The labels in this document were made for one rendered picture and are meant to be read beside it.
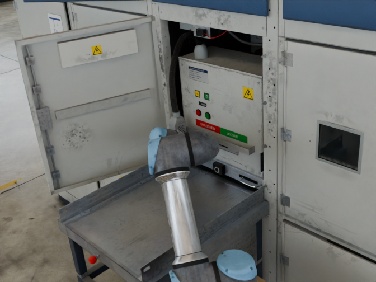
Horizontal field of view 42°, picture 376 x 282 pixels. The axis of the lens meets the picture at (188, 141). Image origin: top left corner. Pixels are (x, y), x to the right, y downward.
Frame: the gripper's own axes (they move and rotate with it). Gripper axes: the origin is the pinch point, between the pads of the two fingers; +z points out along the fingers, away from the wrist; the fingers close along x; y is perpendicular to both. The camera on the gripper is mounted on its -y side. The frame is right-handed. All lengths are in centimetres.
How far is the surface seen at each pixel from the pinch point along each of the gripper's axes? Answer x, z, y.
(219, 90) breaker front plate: 25.3, -8.5, 5.5
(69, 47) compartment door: 24, -58, -41
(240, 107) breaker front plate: 21.2, -6.1, 17.5
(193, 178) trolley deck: -17.9, 3.6, -4.3
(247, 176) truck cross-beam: -7.6, 9.0, 21.3
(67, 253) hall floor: -104, 24, -106
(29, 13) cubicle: 39, -24, -148
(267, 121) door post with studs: 18.6, -9.2, 34.6
